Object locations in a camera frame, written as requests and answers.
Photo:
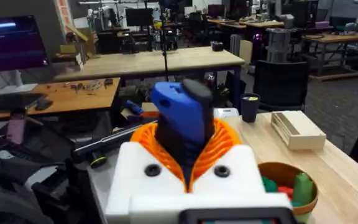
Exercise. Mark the white orange right gripper right finger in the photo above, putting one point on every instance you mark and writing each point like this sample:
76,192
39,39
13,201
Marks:
235,174

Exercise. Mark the white orange right gripper left finger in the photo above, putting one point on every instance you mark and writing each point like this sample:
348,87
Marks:
129,174

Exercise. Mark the blue electric screwdriver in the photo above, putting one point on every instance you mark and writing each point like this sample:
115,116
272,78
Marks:
182,115

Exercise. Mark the black metal bar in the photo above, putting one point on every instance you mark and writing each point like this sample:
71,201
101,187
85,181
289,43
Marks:
110,140

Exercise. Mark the wooden tub with toys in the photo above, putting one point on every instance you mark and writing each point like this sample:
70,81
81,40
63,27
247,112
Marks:
283,175

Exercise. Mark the small white box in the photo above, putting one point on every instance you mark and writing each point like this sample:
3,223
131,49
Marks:
227,112

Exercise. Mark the black cup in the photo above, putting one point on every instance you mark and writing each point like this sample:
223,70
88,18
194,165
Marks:
250,109

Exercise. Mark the small blue tool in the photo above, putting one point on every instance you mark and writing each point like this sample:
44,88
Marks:
133,107

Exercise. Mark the pale wooden box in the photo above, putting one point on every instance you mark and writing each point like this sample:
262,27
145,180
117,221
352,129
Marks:
300,130

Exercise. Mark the wooden desk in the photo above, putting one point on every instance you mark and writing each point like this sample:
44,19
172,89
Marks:
73,96

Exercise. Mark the black office chair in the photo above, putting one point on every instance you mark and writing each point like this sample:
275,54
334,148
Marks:
280,84

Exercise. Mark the black computer mouse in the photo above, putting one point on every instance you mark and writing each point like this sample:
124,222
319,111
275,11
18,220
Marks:
43,104

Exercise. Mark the long pale wooden table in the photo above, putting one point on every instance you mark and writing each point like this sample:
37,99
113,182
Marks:
148,63

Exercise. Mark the black stand pole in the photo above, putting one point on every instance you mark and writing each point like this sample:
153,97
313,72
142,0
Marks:
165,46

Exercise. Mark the black keyboard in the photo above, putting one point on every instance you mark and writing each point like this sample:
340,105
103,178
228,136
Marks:
8,101

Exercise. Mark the wooden workbench with metal legs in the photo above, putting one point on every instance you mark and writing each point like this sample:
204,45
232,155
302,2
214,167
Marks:
340,39

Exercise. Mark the computer monitor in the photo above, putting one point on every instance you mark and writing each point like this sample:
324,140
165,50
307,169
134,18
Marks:
11,46

